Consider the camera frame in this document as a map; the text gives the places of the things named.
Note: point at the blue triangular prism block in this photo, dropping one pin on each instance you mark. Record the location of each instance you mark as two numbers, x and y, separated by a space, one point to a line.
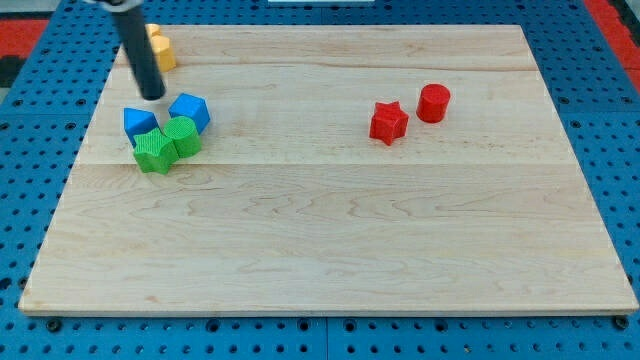
138 122

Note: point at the blue cube block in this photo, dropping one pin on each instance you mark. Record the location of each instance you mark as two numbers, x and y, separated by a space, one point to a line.
192 107

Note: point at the yellow block front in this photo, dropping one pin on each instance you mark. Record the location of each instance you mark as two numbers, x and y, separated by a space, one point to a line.
163 52

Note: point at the red star block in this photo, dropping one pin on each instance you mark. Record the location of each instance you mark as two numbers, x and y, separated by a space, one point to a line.
388 122

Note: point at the yellow block rear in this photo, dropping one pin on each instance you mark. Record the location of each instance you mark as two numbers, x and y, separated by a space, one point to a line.
153 30

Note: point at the yellow block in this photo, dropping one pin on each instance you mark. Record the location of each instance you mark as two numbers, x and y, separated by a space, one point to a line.
163 52
153 30

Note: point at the light wooden board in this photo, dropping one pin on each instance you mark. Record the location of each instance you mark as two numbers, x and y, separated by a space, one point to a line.
291 209

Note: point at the green cylinder block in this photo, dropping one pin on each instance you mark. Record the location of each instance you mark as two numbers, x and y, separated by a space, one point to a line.
183 132

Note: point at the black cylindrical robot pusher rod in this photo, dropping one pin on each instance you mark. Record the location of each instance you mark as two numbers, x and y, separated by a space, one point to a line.
130 24

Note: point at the red cylinder block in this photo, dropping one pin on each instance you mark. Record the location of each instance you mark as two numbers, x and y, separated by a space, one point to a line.
432 103

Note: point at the green star block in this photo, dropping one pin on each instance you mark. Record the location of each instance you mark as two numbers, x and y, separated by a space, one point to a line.
154 152

